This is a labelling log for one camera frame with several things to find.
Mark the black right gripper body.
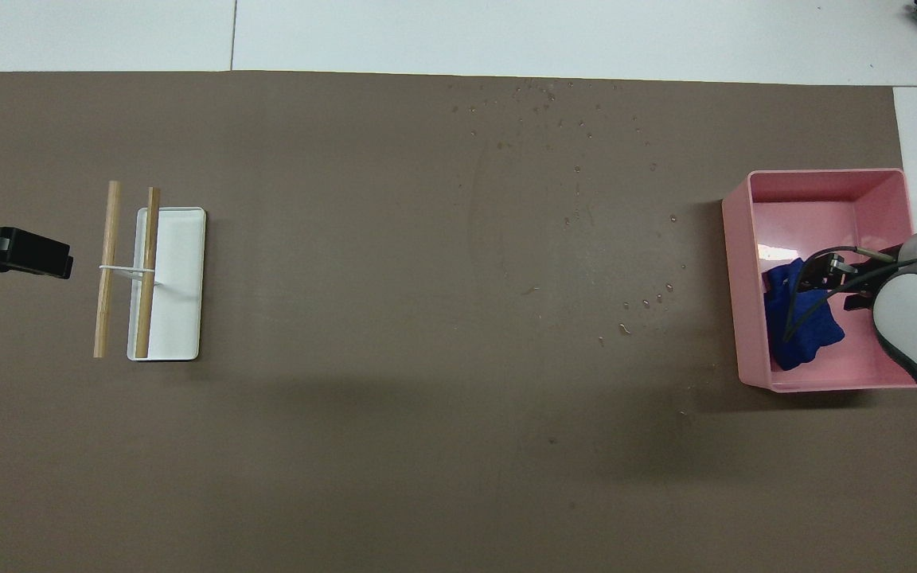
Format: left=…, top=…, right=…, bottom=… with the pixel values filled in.
left=841, top=259, right=902, bottom=312

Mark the blue towel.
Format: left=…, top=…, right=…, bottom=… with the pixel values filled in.
left=762, top=259, right=846, bottom=372

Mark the wooden towel rack dowel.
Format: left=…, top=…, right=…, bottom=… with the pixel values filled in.
left=135, top=187, right=162, bottom=360
left=93, top=181, right=122, bottom=358

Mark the pink plastic bin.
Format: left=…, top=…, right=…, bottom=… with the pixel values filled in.
left=721, top=168, right=917, bottom=394

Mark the brown table mat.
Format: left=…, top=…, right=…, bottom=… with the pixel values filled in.
left=0, top=70, right=917, bottom=573

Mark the white towel rack bracket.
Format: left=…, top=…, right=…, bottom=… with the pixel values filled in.
left=99, top=264, right=158, bottom=286

